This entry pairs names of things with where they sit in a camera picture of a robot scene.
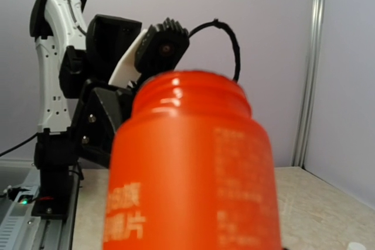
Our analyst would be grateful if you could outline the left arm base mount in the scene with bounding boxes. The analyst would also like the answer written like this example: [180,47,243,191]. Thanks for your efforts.
[32,129,79,220]

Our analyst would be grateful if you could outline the right aluminium frame post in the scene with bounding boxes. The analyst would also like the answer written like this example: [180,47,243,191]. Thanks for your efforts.
[292,0,325,168]

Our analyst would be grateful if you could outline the small clear white-capped bottle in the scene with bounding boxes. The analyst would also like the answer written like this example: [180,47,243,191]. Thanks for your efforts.
[346,242,367,250]

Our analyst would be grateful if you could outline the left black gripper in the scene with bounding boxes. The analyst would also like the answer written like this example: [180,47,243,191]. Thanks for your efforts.
[70,79,138,168]

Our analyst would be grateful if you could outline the red pill bottle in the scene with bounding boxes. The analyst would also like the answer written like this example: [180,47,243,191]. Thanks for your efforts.
[103,71,282,249]

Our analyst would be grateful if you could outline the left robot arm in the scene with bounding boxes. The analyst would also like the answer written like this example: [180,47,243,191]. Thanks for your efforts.
[29,0,142,169]

